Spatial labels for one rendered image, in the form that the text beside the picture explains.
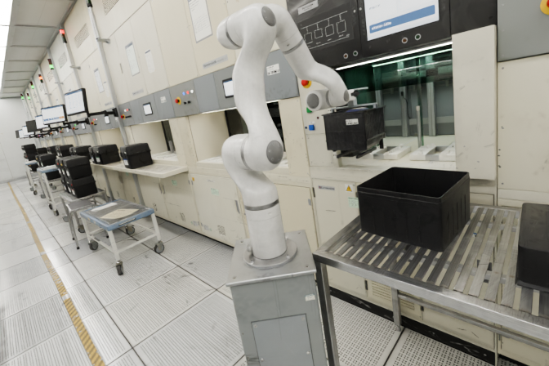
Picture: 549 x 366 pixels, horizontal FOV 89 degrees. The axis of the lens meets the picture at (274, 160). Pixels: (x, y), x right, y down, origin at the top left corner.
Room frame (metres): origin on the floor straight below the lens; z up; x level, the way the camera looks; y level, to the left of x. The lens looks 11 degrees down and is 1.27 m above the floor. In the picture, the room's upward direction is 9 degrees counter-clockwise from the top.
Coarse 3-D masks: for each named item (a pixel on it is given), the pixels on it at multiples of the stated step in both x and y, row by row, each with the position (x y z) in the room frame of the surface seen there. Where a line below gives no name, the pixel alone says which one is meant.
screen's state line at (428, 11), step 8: (424, 8) 1.14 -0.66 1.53; (432, 8) 1.12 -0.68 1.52; (400, 16) 1.20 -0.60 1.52; (408, 16) 1.18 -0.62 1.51; (416, 16) 1.16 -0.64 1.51; (424, 16) 1.14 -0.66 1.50; (376, 24) 1.27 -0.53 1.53; (384, 24) 1.25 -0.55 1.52; (392, 24) 1.22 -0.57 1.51; (400, 24) 1.20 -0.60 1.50
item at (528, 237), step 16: (528, 208) 0.73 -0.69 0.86; (544, 208) 0.71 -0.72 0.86; (528, 224) 0.65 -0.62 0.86; (544, 224) 0.64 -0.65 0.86; (528, 240) 0.58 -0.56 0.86; (544, 240) 0.57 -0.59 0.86; (528, 256) 0.56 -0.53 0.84; (544, 256) 0.54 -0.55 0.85; (528, 272) 0.56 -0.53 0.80; (544, 272) 0.54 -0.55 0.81; (544, 288) 0.54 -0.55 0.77
